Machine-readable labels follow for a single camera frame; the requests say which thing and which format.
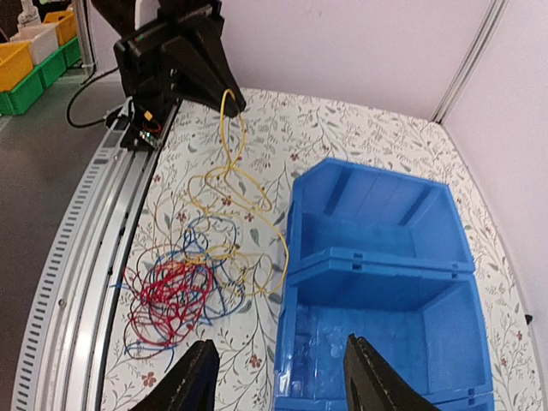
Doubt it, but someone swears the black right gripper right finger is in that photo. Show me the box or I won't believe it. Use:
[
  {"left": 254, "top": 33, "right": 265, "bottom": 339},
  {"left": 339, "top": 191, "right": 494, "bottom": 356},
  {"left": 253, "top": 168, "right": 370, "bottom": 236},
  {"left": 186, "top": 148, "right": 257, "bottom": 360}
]
[{"left": 343, "top": 334, "right": 438, "bottom": 411}]

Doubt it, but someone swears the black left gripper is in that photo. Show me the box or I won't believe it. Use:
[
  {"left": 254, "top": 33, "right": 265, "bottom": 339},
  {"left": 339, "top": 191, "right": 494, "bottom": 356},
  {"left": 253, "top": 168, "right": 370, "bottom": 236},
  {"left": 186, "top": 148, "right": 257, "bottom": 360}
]
[{"left": 113, "top": 1, "right": 247, "bottom": 118}]

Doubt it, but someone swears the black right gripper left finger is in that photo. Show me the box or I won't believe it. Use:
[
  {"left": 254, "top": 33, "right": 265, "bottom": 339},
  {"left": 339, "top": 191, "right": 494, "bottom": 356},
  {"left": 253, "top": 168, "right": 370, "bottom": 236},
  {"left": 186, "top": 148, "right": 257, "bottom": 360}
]
[{"left": 131, "top": 339, "right": 219, "bottom": 411}]

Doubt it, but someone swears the yellow cable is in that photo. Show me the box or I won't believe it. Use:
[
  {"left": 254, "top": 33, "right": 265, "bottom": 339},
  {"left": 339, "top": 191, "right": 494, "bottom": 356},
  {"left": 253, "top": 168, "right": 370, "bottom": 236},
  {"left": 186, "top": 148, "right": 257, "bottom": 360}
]
[{"left": 188, "top": 88, "right": 290, "bottom": 299}]

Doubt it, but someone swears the blue plastic bin near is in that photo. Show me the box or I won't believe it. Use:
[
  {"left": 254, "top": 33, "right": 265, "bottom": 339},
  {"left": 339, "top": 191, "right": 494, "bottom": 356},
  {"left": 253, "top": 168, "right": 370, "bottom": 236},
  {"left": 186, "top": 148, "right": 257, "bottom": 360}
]
[{"left": 274, "top": 268, "right": 494, "bottom": 410}]

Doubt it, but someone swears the blue plastic bin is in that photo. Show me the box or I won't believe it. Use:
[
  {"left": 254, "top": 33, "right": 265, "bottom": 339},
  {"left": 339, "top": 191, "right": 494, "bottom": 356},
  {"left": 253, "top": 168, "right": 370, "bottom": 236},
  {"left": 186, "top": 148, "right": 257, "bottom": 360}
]
[
  {"left": 274, "top": 268, "right": 494, "bottom": 410},
  {"left": 287, "top": 158, "right": 475, "bottom": 273}
]

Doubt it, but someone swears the floral tablecloth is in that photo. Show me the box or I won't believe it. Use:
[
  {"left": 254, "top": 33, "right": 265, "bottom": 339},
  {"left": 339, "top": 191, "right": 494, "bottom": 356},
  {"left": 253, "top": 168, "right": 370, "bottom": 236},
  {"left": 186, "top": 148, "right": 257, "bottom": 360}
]
[{"left": 100, "top": 89, "right": 547, "bottom": 410}]

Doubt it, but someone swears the white storage box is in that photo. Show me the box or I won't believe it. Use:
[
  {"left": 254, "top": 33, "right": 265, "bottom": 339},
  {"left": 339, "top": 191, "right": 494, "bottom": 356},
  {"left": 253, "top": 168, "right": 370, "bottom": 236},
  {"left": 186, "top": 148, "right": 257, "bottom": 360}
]
[{"left": 10, "top": 23, "right": 59, "bottom": 66}]

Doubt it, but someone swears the blue plastic bin middle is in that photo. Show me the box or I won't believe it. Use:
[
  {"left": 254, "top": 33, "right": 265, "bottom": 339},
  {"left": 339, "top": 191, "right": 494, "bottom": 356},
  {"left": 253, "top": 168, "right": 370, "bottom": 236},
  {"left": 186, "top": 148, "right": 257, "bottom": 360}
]
[{"left": 287, "top": 158, "right": 475, "bottom": 273}]

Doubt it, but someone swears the yellow storage bin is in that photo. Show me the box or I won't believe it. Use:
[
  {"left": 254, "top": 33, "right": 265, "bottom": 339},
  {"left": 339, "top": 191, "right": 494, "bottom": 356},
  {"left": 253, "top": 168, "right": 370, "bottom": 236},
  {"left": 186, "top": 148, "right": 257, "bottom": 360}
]
[{"left": 0, "top": 42, "right": 34, "bottom": 92}]

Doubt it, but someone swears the green storage bin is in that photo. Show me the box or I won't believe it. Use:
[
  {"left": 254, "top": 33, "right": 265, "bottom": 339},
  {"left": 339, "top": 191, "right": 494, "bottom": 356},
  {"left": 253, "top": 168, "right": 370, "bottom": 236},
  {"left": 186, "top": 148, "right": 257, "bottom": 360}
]
[{"left": 1, "top": 36, "right": 81, "bottom": 115}]

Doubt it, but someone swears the red cable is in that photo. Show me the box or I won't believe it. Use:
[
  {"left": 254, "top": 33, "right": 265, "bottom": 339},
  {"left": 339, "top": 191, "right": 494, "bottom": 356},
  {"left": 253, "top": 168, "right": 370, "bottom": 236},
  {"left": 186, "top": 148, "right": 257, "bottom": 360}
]
[{"left": 122, "top": 243, "right": 215, "bottom": 348}]

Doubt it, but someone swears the black power cable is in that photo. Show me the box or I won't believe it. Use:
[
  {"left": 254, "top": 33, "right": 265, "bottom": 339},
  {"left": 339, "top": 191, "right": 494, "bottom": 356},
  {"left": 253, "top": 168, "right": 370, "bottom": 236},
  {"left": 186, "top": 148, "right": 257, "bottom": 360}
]
[{"left": 66, "top": 63, "right": 123, "bottom": 128}]

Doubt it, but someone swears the aluminium front rail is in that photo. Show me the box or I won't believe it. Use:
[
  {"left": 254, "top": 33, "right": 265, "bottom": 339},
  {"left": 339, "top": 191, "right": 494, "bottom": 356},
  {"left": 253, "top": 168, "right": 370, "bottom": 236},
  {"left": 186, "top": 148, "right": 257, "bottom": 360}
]
[{"left": 11, "top": 121, "right": 160, "bottom": 410}]

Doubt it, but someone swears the right aluminium corner post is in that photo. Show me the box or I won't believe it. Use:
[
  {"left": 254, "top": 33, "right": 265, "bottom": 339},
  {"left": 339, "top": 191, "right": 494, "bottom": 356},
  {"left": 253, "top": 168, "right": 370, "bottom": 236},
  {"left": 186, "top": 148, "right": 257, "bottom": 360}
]
[{"left": 431, "top": 0, "right": 509, "bottom": 124}]

